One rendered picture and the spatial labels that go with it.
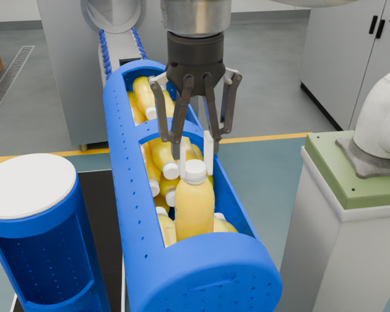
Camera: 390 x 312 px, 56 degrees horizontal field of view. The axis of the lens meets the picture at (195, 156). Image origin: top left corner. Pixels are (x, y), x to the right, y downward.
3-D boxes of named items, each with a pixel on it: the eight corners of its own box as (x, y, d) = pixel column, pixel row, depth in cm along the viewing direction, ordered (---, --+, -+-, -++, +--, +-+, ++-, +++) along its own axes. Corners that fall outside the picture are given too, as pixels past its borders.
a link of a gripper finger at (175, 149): (180, 132, 56) (160, 134, 55) (180, 159, 59) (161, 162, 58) (177, 127, 57) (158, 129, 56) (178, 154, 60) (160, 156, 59)
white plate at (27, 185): (-45, 183, 105) (-44, 186, 105) (-1, 234, 90) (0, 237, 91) (44, 142, 121) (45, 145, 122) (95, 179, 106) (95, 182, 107)
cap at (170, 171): (168, 177, 92) (169, 181, 91) (159, 168, 90) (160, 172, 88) (181, 168, 92) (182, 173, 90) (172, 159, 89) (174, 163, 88)
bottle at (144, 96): (151, 95, 130) (161, 122, 116) (131, 94, 128) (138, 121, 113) (154, 77, 126) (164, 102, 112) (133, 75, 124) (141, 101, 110)
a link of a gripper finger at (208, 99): (194, 66, 53) (203, 64, 53) (207, 129, 60) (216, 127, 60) (201, 77, 50) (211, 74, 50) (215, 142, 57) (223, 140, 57)
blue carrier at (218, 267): (182, 123, 147) (178, 54, 130) (275, 332, 79) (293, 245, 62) (109, 135, 141) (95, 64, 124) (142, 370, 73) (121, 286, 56)
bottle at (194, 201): (204, 231, 77) (206, 159, 66) (218, 257, 71) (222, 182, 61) (171, 241, 75) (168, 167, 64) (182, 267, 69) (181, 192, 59)
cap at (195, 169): (201, 166, 65) (201, 158, 63) (209, 180, 62) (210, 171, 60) (179, 171, 63) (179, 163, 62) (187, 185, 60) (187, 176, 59)
